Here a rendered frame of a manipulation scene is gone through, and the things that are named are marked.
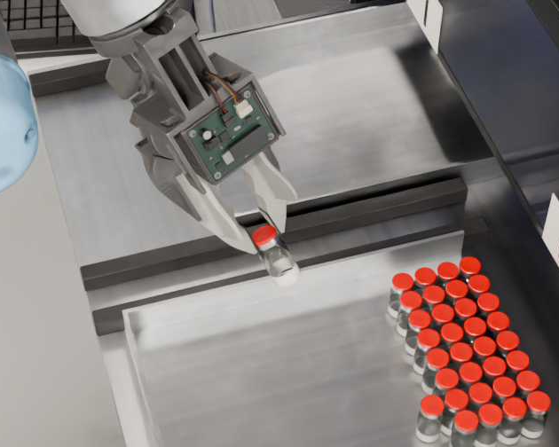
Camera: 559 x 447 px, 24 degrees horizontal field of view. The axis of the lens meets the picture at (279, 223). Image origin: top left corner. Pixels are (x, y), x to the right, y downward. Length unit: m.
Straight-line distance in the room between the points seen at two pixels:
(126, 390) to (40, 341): 1.14
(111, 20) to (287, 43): 0.69
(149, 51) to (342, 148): 0.60
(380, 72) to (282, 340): 0.39
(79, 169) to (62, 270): 1.06
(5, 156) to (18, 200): 1.85
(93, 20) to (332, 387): 0.49
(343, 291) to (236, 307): 0.11
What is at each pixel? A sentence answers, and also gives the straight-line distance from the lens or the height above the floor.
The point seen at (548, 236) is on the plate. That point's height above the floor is 1.00.
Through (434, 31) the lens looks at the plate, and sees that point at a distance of 1.33.
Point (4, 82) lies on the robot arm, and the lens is 0.71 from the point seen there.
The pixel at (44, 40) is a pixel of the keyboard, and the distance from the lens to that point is 1.62.
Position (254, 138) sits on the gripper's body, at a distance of 0.86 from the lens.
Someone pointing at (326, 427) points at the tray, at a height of 0.88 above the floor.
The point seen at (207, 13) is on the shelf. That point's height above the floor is 0.80.
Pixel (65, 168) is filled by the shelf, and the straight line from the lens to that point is 1.38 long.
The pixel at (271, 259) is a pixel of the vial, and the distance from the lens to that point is 0.96.
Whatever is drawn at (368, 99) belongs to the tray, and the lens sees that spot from 1.44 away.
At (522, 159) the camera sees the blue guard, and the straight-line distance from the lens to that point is 1.19.
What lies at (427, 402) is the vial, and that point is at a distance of 1.14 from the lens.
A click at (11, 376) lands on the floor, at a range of 2.31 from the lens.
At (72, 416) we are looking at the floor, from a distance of 2.24.
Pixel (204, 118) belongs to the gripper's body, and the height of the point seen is 1.29.
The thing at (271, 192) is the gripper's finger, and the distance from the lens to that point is 0.95.
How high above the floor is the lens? 1.88
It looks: 50 degrees down
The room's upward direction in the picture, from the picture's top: straight up
